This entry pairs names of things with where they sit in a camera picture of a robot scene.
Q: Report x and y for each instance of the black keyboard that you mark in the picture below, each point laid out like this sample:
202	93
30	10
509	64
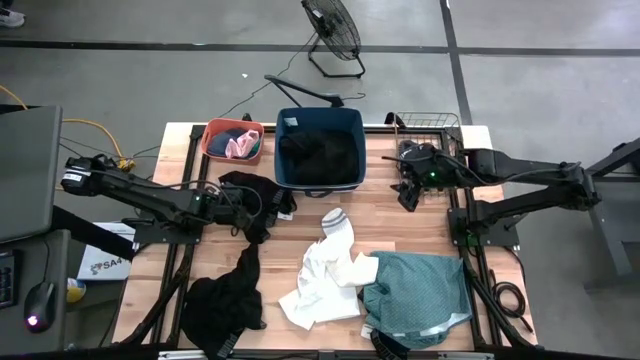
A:
6	277

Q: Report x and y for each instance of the black metal frame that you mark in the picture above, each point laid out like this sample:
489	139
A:
192	150

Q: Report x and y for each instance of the white ribbed sock grey stripes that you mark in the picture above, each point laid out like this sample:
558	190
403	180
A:
340	240

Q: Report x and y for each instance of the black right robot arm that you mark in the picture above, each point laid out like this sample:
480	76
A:
525	175

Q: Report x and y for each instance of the black cloth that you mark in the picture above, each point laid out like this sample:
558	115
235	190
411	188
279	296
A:
320	160

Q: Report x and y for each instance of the black angled stand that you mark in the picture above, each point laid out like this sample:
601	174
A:
305	91

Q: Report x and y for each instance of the black waistband garment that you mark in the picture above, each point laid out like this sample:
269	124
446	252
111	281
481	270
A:
385	345

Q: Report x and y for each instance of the grey monitor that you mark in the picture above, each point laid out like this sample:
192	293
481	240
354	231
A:
27	170

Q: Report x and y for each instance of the white cloth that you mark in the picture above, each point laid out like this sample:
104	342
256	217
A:
320	300

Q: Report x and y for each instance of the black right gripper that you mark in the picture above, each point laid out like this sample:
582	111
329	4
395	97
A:
422	177

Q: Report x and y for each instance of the orange plastic basket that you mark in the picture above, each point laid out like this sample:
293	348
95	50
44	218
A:
215	125

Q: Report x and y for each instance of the person's shoe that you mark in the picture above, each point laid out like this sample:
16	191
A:
10	17

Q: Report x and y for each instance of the dark blue cloth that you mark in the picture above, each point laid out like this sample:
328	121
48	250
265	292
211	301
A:
220	142

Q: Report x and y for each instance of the white cardboard box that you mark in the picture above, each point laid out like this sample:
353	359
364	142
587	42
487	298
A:
105	260

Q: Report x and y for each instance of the navy blue fabric bin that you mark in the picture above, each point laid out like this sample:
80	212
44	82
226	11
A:
320	115

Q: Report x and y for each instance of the yellow and blue ball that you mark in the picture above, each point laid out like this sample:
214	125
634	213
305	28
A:
75	290

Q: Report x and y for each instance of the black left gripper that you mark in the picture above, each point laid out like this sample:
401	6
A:
232	207

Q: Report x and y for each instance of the pink sock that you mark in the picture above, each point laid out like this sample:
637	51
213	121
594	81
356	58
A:
245	145

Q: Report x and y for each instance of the black metal stand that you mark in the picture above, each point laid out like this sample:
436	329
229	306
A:
615	200

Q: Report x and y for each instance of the green cloth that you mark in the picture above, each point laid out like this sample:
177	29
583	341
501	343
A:
256	149

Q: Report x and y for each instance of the teal patterned cloth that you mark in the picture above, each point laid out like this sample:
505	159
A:
420	290

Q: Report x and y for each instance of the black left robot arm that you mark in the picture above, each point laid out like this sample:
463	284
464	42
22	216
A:
140	195

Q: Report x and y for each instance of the black floor fan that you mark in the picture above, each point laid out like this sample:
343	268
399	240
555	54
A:
332	27

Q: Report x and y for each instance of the black computer mouse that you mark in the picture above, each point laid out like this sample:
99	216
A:
40	305

